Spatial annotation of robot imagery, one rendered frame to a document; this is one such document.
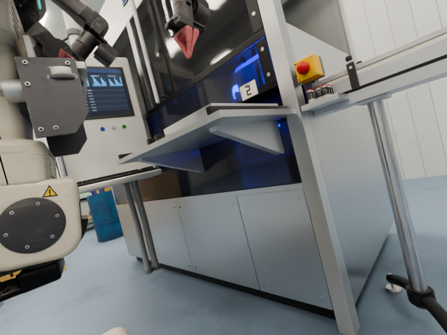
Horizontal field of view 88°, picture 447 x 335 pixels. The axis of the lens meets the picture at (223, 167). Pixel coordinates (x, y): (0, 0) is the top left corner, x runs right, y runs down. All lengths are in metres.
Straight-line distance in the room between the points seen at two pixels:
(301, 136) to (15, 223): 0.82
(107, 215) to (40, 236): 3.58
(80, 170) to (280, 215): 1.06
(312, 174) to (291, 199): 0.14
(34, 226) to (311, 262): 0.90
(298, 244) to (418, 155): 2.73
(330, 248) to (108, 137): 1.27
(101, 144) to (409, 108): 3.25
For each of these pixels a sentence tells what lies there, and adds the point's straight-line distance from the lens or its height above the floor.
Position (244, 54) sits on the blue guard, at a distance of 1.06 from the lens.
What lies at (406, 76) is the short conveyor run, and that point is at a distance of 0.94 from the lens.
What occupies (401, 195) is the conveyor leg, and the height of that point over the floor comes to 0.49.
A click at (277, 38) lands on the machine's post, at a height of 1.14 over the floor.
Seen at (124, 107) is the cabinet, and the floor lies 1.23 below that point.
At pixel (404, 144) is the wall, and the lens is 3.57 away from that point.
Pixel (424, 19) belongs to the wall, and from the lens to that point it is 3.68.
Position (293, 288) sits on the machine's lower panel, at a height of 0.15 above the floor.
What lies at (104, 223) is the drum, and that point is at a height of 0.29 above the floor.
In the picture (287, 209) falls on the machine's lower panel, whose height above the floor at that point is 0.50.
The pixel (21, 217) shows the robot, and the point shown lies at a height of 0.74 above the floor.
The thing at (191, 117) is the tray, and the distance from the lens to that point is 0.71.
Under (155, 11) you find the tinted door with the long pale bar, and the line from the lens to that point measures 1.63.
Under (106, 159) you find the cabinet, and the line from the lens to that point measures 1.48.
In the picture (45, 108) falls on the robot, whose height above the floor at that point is 0.94.
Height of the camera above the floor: 0.75
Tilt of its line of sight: 1 degrees down
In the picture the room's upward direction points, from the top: 14 degrees counter-clockwise
